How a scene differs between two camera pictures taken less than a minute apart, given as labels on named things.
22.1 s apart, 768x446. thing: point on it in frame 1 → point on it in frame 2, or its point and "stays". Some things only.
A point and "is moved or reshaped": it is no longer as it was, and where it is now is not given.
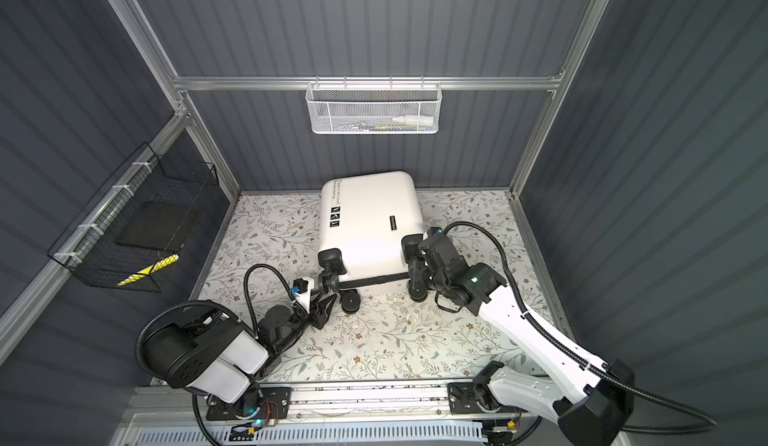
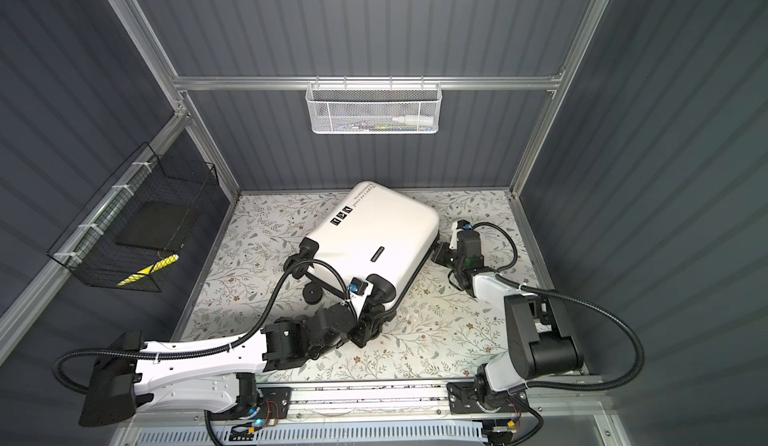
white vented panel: [376, 435] stays
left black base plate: [260, 403] stays
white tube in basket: [417, 120] stays
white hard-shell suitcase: [366, 218] is moved or reshaped
